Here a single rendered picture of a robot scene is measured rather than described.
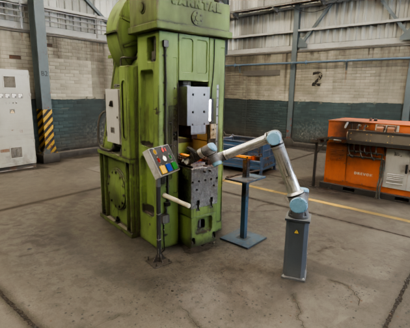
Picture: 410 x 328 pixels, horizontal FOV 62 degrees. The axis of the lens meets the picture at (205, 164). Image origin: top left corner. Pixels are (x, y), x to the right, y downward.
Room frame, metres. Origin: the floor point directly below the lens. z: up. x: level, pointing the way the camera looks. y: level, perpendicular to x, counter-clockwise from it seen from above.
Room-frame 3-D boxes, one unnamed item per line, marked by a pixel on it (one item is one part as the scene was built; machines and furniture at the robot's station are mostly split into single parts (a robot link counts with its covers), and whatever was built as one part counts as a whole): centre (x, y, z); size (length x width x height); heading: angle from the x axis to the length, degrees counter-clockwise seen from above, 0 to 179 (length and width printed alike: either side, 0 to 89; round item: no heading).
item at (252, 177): (3.82, -0.47, 0.75); 0.40 x 0.30 x 0.02; 139
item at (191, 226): (3.85, 0.17, 0.23); 0.55 x 0.37 x 0.47; 39
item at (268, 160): (7.61, -0.91, 0.36); 1.20 x 0.80 x 0.72; 56
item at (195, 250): (3.61, 0.05, 0.01); 0.58 x 0.39 x 0.01; 129
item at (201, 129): (3.81, 0.21, 1.32); 0.42 x 0.20 x 0.10; 39
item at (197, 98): (3.83, 0.18, 1.56); 0.42 x 0.39 x 0.40; 39
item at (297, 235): (3.02, -0.88, 0.30); 0.22 x 0.22 x 0.60; 70
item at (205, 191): (3.85, 0.17, 0.69); 0.56 x 0.38 x 0.45; 39
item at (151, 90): (3.74, 0.53, 1.15); 0.44 x 0.26 x 2.30; 39
